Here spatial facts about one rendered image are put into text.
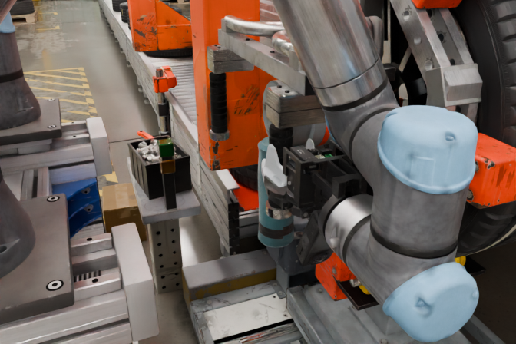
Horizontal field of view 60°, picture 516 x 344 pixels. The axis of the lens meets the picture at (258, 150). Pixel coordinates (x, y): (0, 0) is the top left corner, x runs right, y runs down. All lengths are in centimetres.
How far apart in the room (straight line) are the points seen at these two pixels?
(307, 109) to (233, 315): 99
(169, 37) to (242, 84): 194
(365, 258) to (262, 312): 110
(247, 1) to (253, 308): 94
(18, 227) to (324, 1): 40
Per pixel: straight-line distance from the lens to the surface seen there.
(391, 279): 42
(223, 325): 149
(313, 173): 54
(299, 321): 143
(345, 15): 44
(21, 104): 101
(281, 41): 69
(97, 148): 101
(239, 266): 162
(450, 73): 69
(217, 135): 99
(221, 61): 94
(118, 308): 59
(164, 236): 160
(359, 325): 130
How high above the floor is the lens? 113
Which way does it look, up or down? 24 degrees down
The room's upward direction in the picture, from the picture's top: straight up
